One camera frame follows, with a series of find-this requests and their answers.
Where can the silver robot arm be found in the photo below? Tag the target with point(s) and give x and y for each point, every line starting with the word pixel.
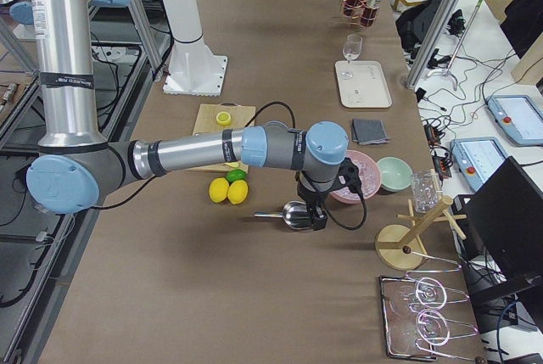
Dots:
pixel 77 165

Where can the steel ice scoop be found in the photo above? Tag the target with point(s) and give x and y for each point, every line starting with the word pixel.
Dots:
pixel 293 213

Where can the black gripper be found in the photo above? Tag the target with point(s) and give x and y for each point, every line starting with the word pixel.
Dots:
pixel 308 198

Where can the copper wire bottle basket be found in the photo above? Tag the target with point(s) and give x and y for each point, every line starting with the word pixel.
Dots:
pixel 360 12

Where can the green lime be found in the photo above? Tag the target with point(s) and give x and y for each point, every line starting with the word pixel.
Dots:
pixel 235 175

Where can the wooden cup tree stand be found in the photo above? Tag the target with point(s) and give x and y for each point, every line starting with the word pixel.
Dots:
pixel 401 247

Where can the grey folded cloth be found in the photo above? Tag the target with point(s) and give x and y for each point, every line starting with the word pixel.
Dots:
pixel 367 132

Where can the black wine glass rack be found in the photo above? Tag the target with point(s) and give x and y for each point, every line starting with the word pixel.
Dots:
pixel 414 325

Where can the yellow lemon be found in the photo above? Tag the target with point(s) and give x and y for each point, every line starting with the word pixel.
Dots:
pixel 238 192
pixel 218 189

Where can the black tool case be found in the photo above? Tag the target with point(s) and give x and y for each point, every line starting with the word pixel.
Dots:
pixel 413 25

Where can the pink bowl with ice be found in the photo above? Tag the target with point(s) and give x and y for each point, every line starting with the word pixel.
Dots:
pixel 368 173

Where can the green bowl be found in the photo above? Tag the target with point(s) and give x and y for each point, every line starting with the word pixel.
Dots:
pixel 395 174

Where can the clear glass mug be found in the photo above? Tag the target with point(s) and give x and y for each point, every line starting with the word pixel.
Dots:
pixel 426 191

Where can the yellow plastic knife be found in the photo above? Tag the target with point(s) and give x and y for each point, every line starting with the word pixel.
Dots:
pixel 232 165

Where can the cream serving tray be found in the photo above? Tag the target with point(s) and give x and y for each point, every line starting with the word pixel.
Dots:
pixel 362 85

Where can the half lemon slice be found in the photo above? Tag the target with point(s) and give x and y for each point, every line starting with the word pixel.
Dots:
pixel 223 118

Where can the blue teach pendant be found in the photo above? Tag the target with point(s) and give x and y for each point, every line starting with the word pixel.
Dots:
pixel 518 117
pixel 477 158

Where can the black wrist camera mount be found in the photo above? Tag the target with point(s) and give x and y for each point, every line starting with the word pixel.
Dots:
pixel 347 177

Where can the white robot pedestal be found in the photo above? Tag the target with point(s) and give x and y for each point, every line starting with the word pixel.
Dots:
pixel 193 68

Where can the wooden cutting board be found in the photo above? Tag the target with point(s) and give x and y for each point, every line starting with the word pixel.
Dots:
pixel 206 123

